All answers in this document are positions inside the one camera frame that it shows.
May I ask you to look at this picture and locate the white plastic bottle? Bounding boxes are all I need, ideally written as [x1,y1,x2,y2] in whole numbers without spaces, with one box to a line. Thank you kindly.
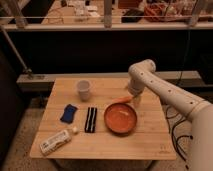
[39,127,79,156]

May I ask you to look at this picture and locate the black floor cable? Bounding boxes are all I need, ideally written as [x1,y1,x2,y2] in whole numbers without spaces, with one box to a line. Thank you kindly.
[164,104,194,163]

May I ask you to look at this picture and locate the metal railing frame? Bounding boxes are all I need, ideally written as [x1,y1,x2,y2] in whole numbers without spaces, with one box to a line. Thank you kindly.
[0,0,213,92]

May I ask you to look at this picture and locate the orange carrot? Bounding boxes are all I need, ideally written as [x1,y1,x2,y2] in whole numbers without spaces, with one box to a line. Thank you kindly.
[112,96,132,103]

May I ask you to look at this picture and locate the orange cable coil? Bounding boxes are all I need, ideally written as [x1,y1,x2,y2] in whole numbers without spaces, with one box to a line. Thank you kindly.
[143,2,178,23]

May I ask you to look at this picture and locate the white plastic cup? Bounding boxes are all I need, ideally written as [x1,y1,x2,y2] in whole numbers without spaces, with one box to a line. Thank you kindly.
[77,80,90,101]

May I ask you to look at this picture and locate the black bag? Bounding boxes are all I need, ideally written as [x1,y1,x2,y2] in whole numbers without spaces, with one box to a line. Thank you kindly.
[121,9,144,23]

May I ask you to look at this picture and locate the blue folded cloth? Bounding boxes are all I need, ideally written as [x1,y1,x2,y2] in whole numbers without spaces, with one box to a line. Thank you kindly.
[60,104,77,124]

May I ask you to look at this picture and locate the orange round plate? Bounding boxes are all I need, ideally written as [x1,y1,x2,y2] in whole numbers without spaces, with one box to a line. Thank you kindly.
[104,103,137,134]

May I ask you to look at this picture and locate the black white striped cloth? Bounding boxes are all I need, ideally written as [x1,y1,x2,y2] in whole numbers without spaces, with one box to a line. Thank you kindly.
[84,107,97,133]

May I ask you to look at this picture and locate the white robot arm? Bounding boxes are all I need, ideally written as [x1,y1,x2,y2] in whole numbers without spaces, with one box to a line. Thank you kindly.
[128,59,213,171]

